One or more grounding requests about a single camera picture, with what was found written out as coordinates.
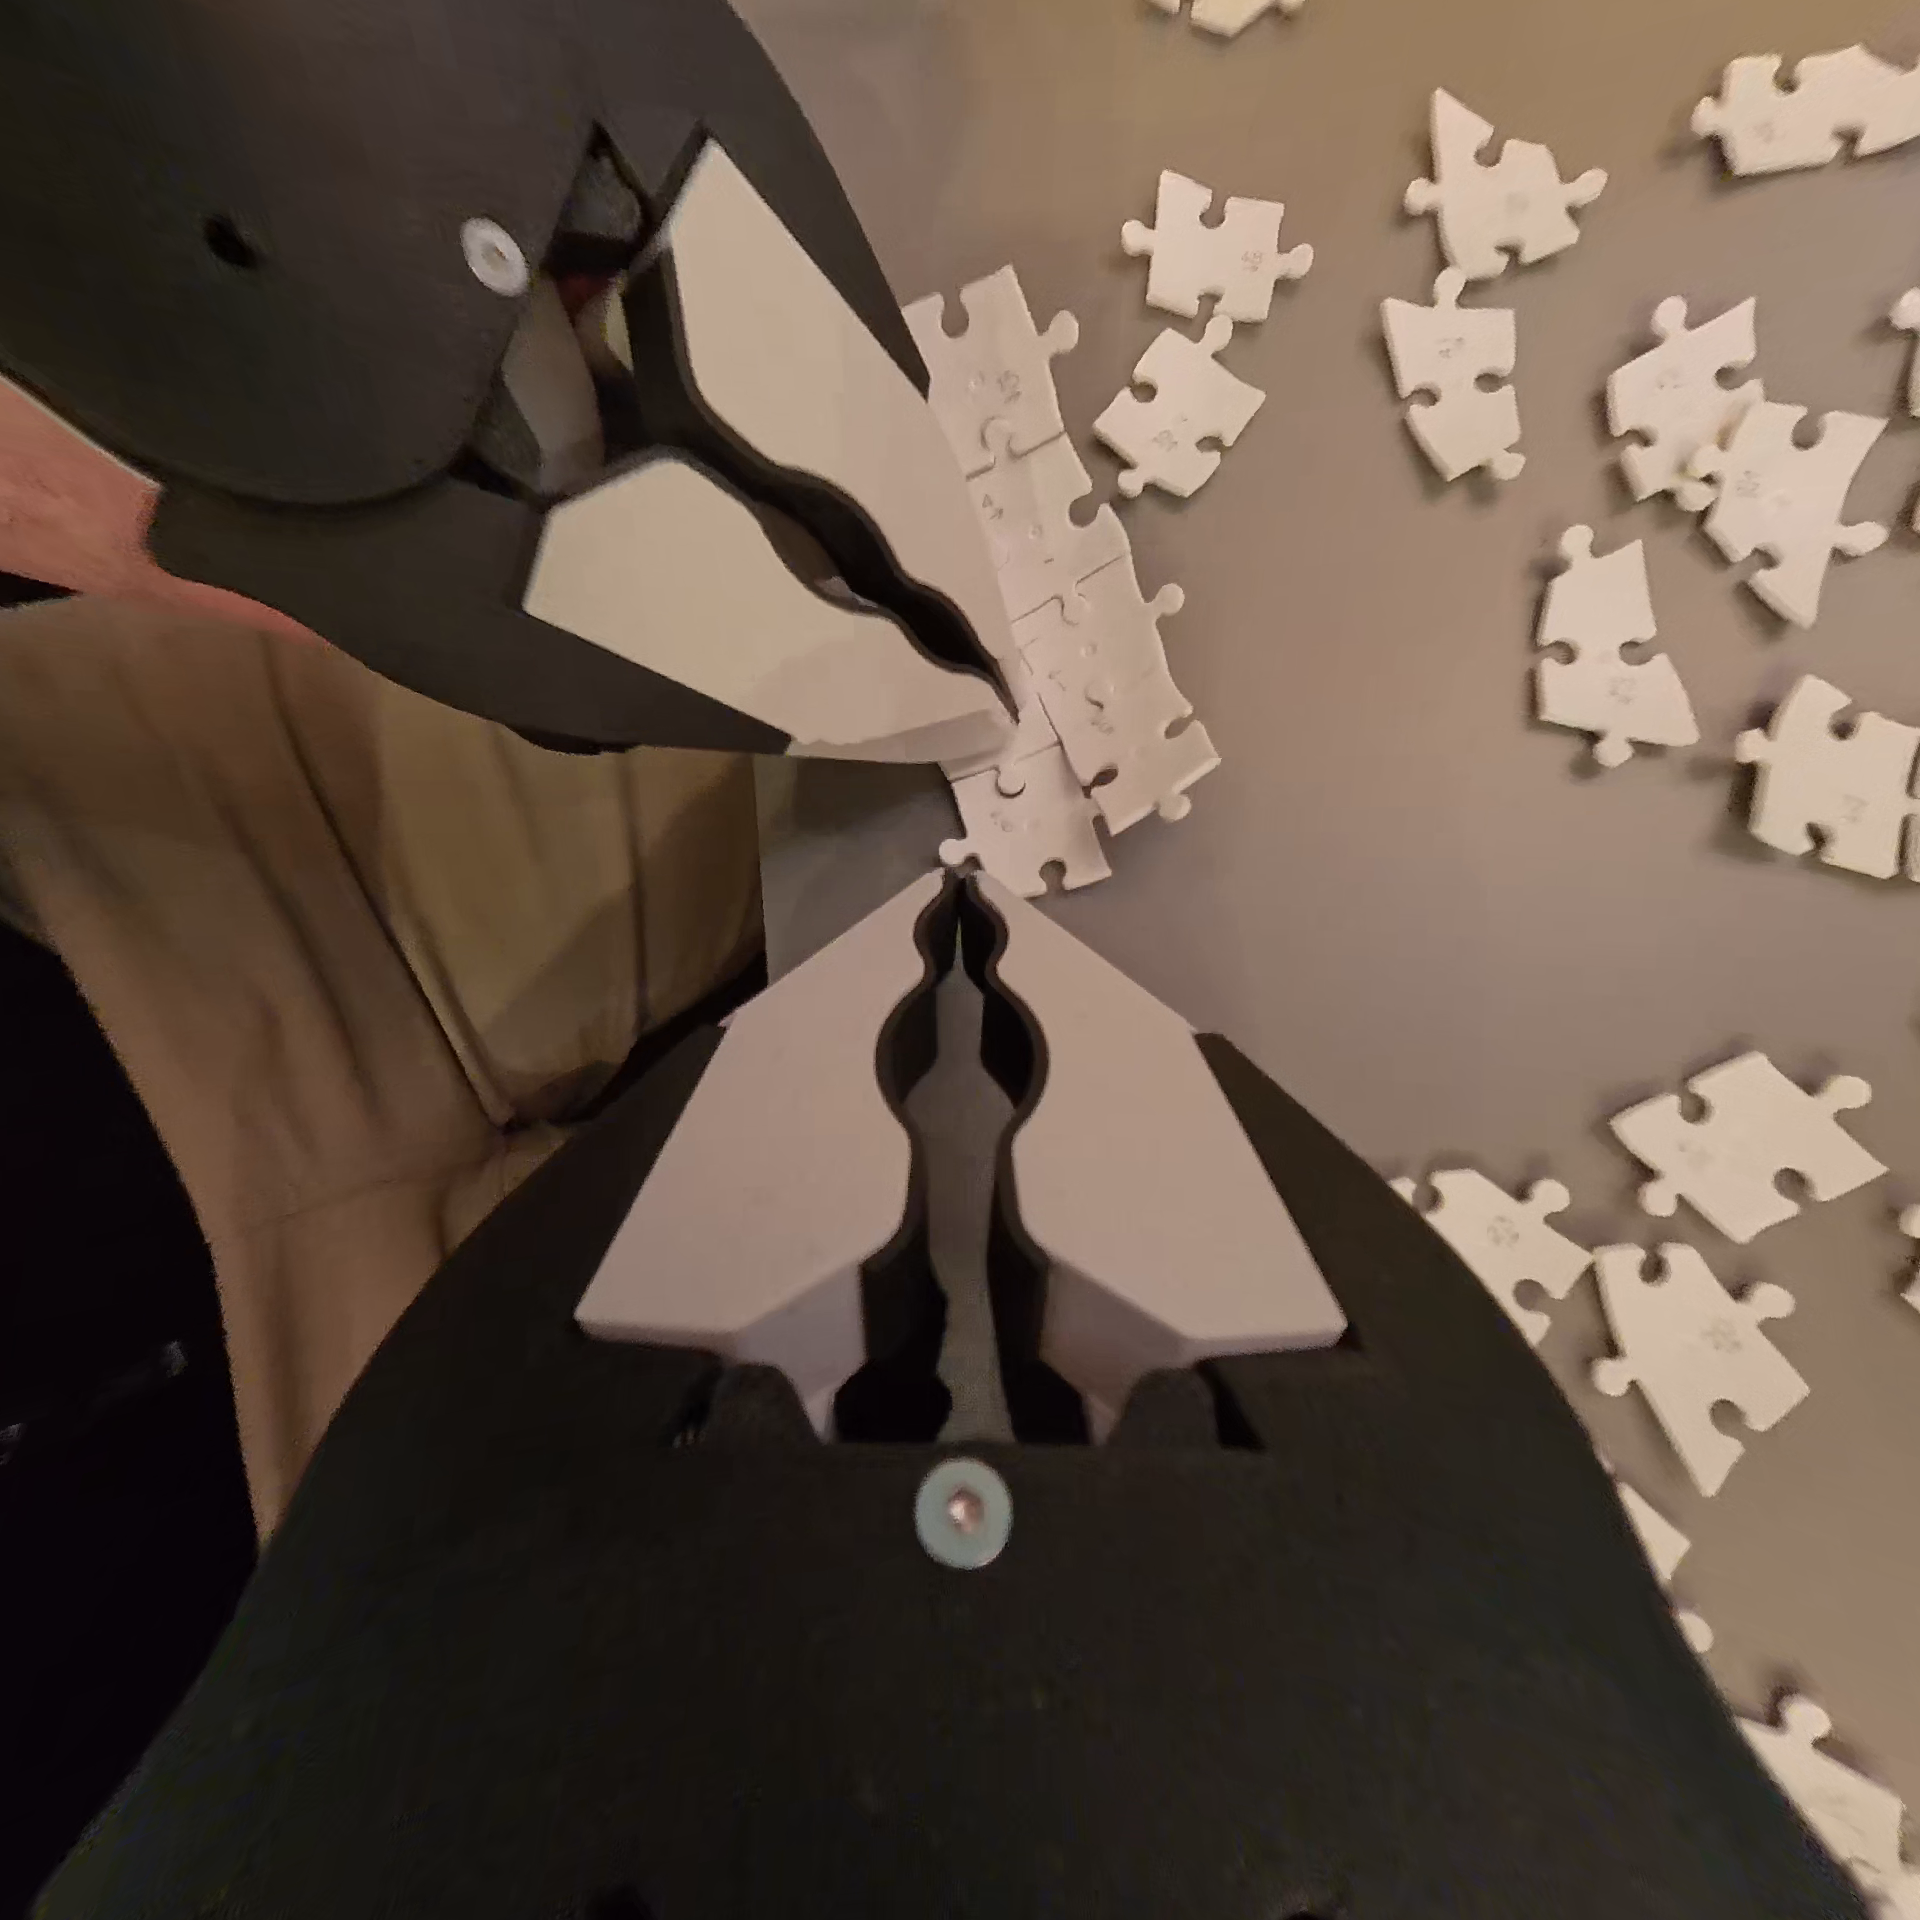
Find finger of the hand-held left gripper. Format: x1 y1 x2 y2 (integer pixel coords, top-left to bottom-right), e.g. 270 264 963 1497
520 448 1018 769
622 140 1024 711

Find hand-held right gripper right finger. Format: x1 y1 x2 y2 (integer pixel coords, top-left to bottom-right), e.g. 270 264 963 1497
966 871 1352 1423

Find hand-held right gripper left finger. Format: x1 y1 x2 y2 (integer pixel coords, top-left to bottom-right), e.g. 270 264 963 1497
573 867 964 1436

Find assembled white puzzle section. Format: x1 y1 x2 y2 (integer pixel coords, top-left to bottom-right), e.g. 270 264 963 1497
900 268 1226 903

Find scattered loose white puzzle pieces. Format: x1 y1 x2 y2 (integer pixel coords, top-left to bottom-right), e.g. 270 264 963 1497
1093 0 1920 1906

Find person's left hand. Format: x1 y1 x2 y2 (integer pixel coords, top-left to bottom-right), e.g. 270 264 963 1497
0 376 289 620

